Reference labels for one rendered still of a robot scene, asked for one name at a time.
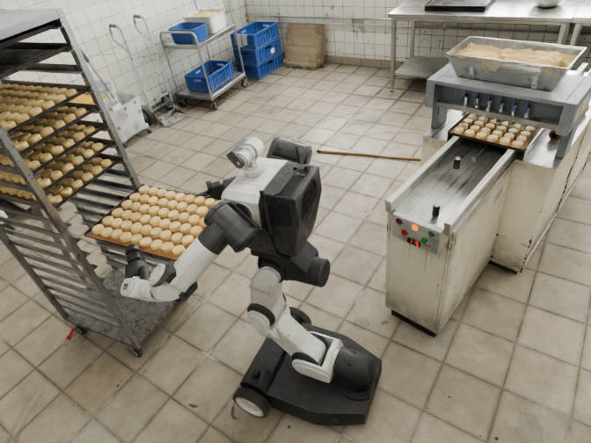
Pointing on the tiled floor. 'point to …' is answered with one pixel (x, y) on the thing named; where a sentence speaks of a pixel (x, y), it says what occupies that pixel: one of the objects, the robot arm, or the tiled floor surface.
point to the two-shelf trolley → (203, 64)
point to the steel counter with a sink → (578, 14)
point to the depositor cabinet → (526, 189)
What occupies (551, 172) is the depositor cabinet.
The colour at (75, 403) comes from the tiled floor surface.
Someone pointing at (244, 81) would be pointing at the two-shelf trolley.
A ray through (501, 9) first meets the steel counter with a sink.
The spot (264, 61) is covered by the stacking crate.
